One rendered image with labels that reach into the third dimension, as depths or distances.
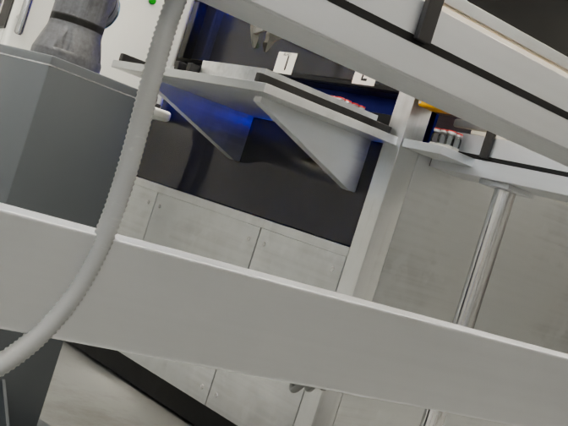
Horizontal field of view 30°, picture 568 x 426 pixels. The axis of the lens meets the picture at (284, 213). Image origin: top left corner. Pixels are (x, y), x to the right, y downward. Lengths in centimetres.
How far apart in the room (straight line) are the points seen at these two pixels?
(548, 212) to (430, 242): 42
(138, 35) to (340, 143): 92
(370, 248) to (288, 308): 116
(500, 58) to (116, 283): 60
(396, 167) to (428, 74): 112
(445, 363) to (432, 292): 112
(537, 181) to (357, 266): 46
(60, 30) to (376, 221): 82
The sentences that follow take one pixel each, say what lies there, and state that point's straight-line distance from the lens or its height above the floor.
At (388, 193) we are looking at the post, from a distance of 246.
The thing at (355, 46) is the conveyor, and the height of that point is 85.
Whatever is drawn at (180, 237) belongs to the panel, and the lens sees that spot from 307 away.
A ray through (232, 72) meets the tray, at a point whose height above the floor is 90.
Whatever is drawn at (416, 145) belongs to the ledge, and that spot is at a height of 87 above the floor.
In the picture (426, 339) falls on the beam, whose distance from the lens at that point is 148.
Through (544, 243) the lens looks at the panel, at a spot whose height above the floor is 76.
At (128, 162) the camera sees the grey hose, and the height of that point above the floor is 63.
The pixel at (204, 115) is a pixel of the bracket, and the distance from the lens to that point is 285.
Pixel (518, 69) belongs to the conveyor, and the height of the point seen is 91.
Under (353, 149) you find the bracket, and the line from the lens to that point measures 251.
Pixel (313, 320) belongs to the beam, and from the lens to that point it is 134.
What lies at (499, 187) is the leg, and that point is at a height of 83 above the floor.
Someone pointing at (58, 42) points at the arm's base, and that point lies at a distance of 226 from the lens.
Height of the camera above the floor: 63
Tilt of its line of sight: level
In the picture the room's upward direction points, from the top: 18 degrees clockwise
